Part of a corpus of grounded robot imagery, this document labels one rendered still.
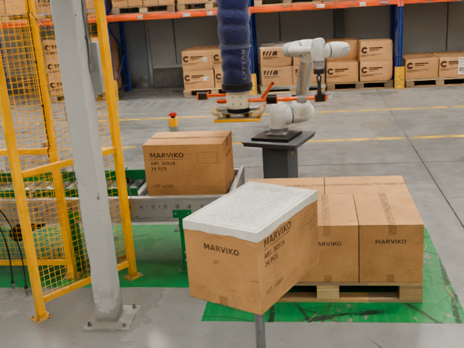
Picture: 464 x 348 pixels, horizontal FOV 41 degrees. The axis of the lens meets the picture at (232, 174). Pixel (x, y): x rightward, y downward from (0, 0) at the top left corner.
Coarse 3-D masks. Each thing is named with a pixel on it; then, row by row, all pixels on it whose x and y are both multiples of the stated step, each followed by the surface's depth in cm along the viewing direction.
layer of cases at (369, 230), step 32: (320, 192) 450; (352, 192) 445; (384, 192) 441; (320, 224) 391; (352, 224) 388; (384, 224) 384; (416, 224) 382; (320, 256) 396; (352, 256) 393; (384, 256) 391; (416, 256) 388
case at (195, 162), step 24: (144, 144) 454; (168, 144) 449; (192, 144) 446; (216, 144) 443; (168, 168) 455; (192, 168) 452; (216, 168) 449; (168, 192) 461; (192, 192) 457; (216, 192) 454
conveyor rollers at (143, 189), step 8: (0, 184) 529; (8, 184) 525; (32, 184) 513; (48, 184) 520; (64, 184) 509; (72, 184) 506; (112, 184) 498; (136, 184) 496; (144, 184) 493; (232, 184) 478; (144, 192) 484
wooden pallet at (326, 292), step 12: (324, 288) 402; (336, 288) 401; (408, 288) 395; (420, 288) 394; (288, 300) 408; (300, 300) 407; (312, 300) 406; (324, 300) 405; (336, 300) 404; (348, 300) 403; (360, 300) 402; (372, 300) 401; (384, 300) 400; (396, 300) 399; (408, 300) 398; (420, 300) 396
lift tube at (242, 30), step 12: (216, 0) 428; (228, 0) 422; (240, 0) 423; (216, 12) 433; (228, 12) 425; (240, 12) 426; (228, 24) 428; (240, 24) 428; (228, 36) 430; (240, 36) 430; (228, 48) 432; (240, 48) 432
